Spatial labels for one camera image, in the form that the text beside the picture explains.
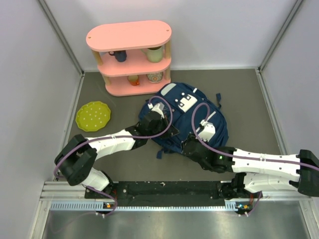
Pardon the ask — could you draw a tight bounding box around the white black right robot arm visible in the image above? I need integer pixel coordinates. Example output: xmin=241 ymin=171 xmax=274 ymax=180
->
xmin=182 ymin=134 xmax=319 ymax=198

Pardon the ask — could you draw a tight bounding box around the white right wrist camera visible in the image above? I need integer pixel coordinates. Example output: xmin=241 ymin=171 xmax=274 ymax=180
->
xmin=196 ymin=119 xmax=216 ymax=142

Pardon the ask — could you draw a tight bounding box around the green polka dot plate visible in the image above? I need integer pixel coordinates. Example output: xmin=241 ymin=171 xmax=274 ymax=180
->
xmin=75 ymin=101 xmax=111 ymax=132

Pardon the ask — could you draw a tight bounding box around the grey slotted cable duct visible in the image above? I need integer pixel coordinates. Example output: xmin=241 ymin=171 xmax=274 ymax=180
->
xmin=49 ymin=199 xmax=249 ymax=212

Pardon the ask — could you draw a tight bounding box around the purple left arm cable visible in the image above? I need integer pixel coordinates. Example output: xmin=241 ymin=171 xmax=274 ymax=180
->
xmin=54 ymin=96 xmax=174 ymax=216

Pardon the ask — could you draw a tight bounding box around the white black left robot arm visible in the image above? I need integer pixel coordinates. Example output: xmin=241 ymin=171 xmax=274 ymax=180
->
xmin=54 ymin=110 xmax=179 ymax=198

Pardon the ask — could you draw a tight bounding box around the orange cup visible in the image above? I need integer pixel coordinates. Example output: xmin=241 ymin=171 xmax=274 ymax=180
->
xmin=127 ymin=75 xmax=140 ymax=86

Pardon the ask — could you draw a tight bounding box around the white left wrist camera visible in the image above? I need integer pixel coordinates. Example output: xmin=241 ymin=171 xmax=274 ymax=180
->
xmin=148 ymin=102 xmax=164 ymax=119

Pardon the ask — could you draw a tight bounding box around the navy blue student backpack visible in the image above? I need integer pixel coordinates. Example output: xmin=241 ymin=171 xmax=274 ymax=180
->
xmin=153 ymin=83 xmax=229 ymax=159

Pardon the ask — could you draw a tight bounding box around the pale green mug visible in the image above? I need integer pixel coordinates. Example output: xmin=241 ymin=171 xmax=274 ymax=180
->
xmin=141 ymin=46 xmax=163 ymax=63

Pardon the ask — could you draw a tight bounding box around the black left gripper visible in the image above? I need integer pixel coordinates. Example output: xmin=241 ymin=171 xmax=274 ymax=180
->
xmin=147 ymin=115 xmax=179 ymax=139

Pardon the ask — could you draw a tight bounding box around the dark blue mug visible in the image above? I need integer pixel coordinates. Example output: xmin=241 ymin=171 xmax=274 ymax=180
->
xmin=109 ymin=50 xmax=127 ymax=63

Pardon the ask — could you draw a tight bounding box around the pink three-tier wooden shelf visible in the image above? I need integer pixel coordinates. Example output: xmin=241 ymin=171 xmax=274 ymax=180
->
xmin=86 ymin=20 xmax=172 ymax=97

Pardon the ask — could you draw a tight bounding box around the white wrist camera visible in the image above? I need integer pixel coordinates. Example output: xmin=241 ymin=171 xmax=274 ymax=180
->
xmin=148 ymin=102 xmax=164 ymax=119
xmin=196 ymin=119 xmax=216 ymax=142

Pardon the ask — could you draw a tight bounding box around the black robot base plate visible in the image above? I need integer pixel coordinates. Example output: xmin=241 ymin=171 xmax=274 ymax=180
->
xmin=84 ymin=181 xmax=252 ymax=207

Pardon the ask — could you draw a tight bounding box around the patterned ceramic bowl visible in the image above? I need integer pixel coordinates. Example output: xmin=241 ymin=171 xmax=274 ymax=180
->
xmin=147 ymin=72 xmax=163 ymax=83

